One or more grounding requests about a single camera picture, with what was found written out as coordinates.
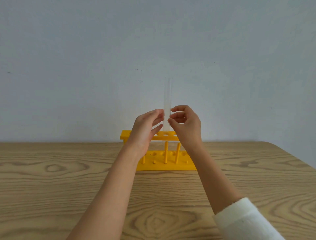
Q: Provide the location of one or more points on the person's left hand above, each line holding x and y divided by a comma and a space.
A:
142, 132

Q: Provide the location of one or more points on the person's right hand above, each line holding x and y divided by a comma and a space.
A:
188, 128

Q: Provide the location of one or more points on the person's left middle finger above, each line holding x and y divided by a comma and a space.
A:
154, 112

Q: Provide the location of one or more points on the person's left thumb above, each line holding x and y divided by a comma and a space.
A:
157, 129

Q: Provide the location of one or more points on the person's right middle finger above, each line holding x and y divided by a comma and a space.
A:
181, 107

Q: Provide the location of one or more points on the person's right thumb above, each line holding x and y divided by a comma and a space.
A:
175, 120

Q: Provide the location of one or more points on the clear glass test tube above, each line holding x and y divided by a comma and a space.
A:
167, 96

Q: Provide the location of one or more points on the person's right forearm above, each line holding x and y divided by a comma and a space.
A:
212, 178

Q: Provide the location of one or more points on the person's left forearm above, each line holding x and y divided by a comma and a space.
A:
111, 192

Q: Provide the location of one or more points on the yellow plastic test tube rack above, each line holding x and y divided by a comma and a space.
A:
170, 166

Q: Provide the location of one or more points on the white sleeve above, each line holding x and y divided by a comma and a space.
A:
246, 222

